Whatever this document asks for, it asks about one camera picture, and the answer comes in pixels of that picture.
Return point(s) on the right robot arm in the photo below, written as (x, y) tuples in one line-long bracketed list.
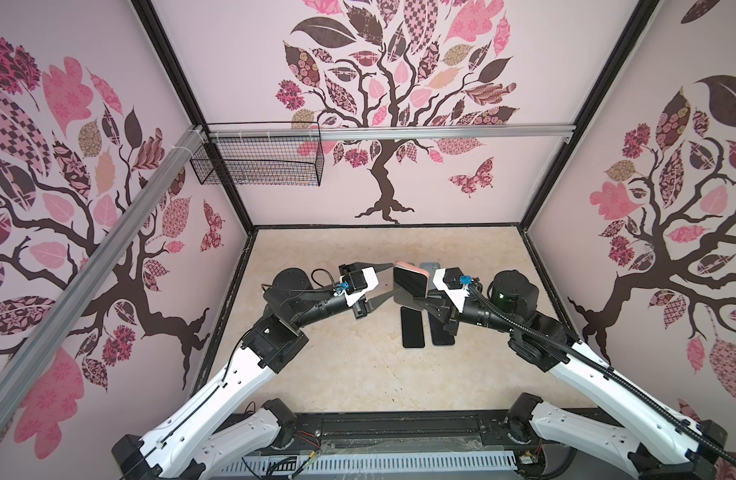
[(646, 439)]

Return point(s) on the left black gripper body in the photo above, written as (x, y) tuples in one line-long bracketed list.
[(358, 310)]

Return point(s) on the black wire basket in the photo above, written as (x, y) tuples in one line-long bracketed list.
[(272, 153)]

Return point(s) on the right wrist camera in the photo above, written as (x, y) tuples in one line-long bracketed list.
[(454, 284)]

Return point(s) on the light blue phone case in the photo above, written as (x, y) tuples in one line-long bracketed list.
[(430, 266)]

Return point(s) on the white slotted cable duct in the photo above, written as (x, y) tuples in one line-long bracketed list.
[(342, 465)]

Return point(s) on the pink phone case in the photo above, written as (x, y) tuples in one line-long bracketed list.
[(413, 279)]

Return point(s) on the black smartphone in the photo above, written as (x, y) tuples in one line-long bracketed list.
[(439, 336)]

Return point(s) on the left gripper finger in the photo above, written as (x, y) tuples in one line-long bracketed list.
[(377, 267), (376, 302)]

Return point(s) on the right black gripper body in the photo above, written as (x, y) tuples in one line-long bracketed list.
[(453, 319)]

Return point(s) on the back aluminium rail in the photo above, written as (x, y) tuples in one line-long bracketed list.
[(400, 133)]

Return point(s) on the aluminium rail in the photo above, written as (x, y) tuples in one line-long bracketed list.
[(29, 362), (400, 133)]

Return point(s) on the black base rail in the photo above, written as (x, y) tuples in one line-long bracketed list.
[(438, 431)]

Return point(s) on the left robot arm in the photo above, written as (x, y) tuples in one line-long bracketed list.
[(197, 442)]

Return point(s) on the left aluminium rail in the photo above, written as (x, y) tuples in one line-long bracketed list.
[(29, 362)]

